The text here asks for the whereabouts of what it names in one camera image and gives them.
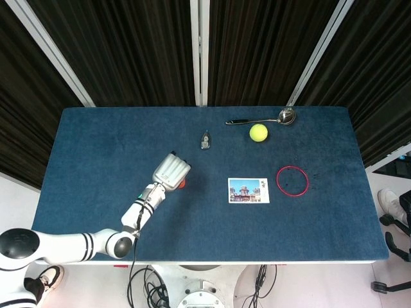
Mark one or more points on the yellow tennis ball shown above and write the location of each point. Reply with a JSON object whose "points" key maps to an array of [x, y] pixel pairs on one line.
{"points": [[258, 133]]}

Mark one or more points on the dark trouser leg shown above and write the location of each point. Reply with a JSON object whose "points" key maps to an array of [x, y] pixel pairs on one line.
{"points": [[34, 288]]}

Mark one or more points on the black pleated curtain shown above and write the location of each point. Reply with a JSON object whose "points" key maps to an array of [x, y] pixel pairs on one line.
{"points": [[128, 48]]}

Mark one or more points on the white and black sneaker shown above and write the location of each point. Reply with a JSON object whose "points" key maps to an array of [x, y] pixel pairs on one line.
{"points": [[53, 276]]}

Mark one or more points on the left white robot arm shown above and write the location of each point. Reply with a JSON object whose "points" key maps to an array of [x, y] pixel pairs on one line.
{"points": [[64, 245]]}

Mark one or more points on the red tape strip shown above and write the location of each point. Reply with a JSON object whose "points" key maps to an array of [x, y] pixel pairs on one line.
{"points": [[120, 266]]}

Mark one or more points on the small clear glass bottle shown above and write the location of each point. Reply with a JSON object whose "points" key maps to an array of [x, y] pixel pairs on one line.
{"points": [[205, 141]]}

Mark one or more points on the white frame post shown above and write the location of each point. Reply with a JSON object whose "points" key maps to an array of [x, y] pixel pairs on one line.
{"points": [[48, 48], [321, 51], [199, 51]]}

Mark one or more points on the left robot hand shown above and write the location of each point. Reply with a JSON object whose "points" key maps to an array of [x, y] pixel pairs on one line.
{"points": [[170, 171]]}

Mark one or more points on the building photo postcard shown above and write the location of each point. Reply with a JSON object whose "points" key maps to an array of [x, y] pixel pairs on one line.
{"points": [[247, 191]]}

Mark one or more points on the orange plastic cup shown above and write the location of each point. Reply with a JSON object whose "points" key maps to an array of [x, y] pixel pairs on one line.
{"points": [[183, 185]]}

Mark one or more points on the white shoe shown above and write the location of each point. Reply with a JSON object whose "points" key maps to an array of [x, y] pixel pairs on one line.
{"points": [[388, 199]]}

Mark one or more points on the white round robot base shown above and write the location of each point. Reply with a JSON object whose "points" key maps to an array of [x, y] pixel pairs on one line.
{"points": [[199, 288]]}

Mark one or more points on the blue felt table cover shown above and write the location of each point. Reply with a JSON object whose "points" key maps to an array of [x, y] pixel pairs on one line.
{"points": [[96, 144]]}

